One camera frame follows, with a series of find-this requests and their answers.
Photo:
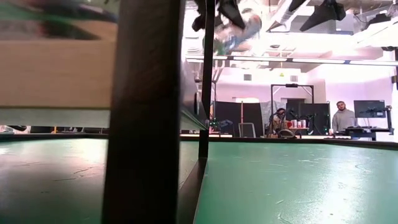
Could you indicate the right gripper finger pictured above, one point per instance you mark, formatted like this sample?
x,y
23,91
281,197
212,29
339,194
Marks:
x,y
326,14
297,4

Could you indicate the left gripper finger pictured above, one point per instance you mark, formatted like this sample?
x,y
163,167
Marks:
x,y
233,14
199,21

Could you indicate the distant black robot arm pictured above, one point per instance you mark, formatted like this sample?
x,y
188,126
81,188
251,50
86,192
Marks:
x,y
222,124

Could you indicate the wooden shelf board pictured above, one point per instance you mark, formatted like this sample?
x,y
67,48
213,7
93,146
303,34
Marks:
x,y
56,77

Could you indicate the grey ceiling air unit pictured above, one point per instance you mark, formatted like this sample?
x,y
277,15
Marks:
x,y
348,26

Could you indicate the long ceiling light bar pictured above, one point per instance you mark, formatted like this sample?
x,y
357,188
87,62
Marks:
x,y
311,60

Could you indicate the black partition screen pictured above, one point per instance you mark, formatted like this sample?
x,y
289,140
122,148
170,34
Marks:
x,y
227,115
317,113

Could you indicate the person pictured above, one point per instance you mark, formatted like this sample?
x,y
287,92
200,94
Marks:
x,y
343,119
280,123

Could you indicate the white cup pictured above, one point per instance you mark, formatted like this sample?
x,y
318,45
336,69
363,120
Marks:
x,y
294,123
303,123

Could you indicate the grey metal stand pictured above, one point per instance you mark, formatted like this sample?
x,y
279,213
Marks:
x,y
238,130

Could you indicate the black desk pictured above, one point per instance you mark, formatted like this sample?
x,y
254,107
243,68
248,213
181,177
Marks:
x,y
363,132

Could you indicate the green table mat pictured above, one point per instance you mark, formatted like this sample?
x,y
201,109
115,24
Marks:
x,y
280,186

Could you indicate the silver ceiling duct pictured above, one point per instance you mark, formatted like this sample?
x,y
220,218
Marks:
x,y
278,18

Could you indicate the wall vent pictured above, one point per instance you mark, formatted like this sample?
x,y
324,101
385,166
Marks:
x,y
293,78
247,77

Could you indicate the black frame rig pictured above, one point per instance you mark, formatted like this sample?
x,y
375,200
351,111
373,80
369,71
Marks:
x,y
292,85

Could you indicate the black wall monitor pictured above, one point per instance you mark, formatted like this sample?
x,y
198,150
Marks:
x,y
370,109

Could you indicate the black table frame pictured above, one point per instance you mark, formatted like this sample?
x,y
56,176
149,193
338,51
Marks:
x,y
248,140

